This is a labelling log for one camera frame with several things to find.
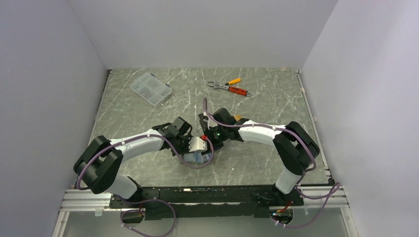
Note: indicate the grey card holder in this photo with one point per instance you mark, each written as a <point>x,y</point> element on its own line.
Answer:
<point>196,159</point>

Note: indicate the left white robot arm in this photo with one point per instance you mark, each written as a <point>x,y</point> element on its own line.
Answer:
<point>99,164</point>

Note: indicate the black card wallet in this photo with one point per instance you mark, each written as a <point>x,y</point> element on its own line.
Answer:
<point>203,120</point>

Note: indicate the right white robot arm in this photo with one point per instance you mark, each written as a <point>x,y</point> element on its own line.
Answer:
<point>296,149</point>

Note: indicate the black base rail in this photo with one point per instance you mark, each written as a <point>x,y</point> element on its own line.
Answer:
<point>257,201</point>

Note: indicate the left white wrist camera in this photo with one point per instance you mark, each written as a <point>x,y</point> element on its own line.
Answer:
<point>197,144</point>

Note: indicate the red adjustable wrench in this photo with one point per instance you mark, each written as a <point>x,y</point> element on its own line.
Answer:
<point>235,90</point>

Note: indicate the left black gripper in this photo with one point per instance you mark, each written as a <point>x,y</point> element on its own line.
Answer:
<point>187,138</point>

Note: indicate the clear plastic organizer box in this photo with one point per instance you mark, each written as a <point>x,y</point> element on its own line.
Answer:
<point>148,87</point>

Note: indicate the orange handled pliers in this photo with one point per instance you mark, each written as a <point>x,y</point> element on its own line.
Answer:
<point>226,84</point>

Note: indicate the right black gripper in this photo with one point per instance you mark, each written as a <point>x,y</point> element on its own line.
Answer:
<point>216,146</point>

